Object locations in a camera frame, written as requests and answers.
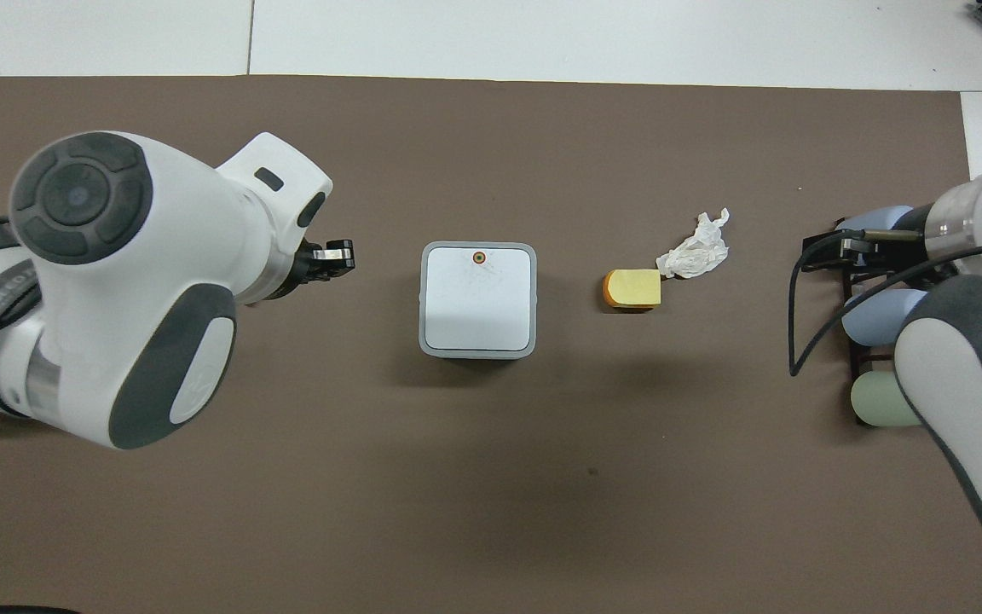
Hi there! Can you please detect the black cable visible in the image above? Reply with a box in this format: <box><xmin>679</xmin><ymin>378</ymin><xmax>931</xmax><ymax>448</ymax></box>
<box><xmin>788</xmin><ymin>239</ymin><xmax>982</xmax><ymax>378</ymax></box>

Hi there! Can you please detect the white bin with grey rim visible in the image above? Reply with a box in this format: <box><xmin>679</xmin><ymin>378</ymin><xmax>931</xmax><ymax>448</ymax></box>
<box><xmin>419</xmin><ymin>241</ymin><xmax>538</xmax><ymax>361</ymax></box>

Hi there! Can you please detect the light green cylinder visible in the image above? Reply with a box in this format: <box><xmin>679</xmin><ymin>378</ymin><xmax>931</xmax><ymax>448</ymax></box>
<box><xmin>850</xmin><ymin>370</ymin><xmax>923</xmax><ymax>428</ymax></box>

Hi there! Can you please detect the black stand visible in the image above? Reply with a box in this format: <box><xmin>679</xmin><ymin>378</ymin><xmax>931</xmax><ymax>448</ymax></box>
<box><xmin>802</xmin><ymin>215</ymin><xmax>927</xmax><ymax>427</ymax></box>

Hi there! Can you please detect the light blue cylinder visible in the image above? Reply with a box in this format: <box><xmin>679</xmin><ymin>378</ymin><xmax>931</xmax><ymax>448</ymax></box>
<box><xmin>841</xmin><ymin>288</ymin><xmax>928</xmax><ymax>347</ymax></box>
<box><xmin>836</xmin><ymin>206</ymin><xmax>916</xmax><ymax>236</ymax></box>

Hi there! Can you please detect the crumpled white paper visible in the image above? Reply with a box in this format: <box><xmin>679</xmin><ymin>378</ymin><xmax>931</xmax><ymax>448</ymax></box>
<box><xmin>656</xmin><ymin>208</ymin><xmax>731</xmax><ymax>280</ymax></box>

